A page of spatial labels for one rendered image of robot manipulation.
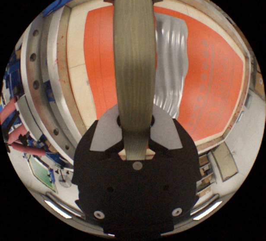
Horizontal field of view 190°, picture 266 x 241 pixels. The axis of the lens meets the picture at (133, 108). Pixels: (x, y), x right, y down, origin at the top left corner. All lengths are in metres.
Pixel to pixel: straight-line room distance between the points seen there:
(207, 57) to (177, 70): 0.10
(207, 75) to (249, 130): 3.62
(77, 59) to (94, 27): 0.08
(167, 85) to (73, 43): 0.22
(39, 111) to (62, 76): 0.10
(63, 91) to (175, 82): 0.23
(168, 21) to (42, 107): 0.32
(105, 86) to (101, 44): 0.09
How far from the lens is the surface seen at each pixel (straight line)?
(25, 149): 0.69
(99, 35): 0.18
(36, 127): 0.29
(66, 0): 0.26
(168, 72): 0.17
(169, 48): 0.17
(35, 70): 0.24
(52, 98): 0.37
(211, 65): 0.26
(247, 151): 3.98
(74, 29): 0.23
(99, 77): 0.18
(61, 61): 0.20
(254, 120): 3.71
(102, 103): 0.20
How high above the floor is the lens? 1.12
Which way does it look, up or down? 59 degrees down
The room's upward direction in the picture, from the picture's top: 180 degrees counter-clockwise
